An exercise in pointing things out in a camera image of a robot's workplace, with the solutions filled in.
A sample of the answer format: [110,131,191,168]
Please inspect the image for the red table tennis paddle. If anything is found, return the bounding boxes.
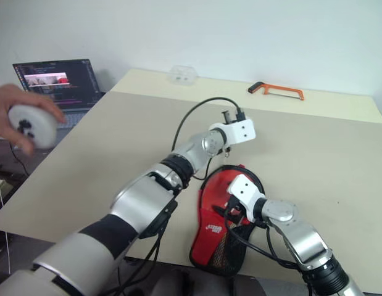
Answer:
[204,168,250,268]

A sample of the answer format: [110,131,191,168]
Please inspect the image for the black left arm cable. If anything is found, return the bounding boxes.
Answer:
[172,97,248,181]

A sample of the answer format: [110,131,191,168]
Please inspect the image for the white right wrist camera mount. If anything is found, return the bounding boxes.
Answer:
[226,173,267,217]

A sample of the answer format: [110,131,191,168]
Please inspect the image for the black and red paddle case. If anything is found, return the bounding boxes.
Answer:
[188,164,267,277]

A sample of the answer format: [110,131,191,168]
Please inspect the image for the bare person hand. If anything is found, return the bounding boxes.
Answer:
[0,83,68,157]

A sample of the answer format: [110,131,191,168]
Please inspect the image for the clear plastic box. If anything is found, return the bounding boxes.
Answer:
[169,64,199,86]

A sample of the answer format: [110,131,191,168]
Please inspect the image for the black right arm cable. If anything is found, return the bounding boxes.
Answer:
[224,215,315,296]

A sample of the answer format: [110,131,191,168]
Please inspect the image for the orange hacksaw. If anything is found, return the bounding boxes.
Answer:
[247,81,305,102]

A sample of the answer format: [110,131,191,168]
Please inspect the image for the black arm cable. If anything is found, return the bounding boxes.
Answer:
[224,215,315,296]
[172,97,248,181]

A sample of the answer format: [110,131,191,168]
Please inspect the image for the white round object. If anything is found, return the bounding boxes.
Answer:
[7,104,59,150]

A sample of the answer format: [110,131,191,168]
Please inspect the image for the open grey laptop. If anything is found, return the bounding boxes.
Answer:
[12,59,107,129]

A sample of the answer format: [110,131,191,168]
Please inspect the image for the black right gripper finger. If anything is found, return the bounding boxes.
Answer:
[210,204,230,218]

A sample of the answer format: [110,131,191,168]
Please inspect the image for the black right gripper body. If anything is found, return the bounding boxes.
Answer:
[224,195,252,228]

